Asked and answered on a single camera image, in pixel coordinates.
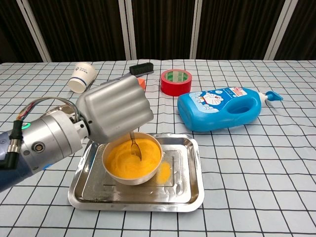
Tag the grey brush black bristles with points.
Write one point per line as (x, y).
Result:
(142, 68)

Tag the rectangular steel tray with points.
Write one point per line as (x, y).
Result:
(148, 195)

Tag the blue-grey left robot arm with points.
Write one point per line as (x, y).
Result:
(49, 140)

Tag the beige bowl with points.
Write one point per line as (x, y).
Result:
(130, 181)

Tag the white paper cup blue logo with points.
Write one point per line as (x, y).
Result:
(82, 74)

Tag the metal spoon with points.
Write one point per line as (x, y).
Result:
(135, 148)

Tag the orange cube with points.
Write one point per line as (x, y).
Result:
(142, 84)

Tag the white grid-patterned tablecloth table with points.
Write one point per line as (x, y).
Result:
(247, 172)

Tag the black screen panel white frame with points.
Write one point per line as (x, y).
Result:
(81, 29)
(163, 29)
(234, 29)
(303, 29)
(10, 29)

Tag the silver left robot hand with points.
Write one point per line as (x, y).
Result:
(116, 108)

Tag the red tape roll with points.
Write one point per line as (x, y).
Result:
(172, 89)

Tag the blue pump detergent bottle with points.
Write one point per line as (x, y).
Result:
(202, 116)

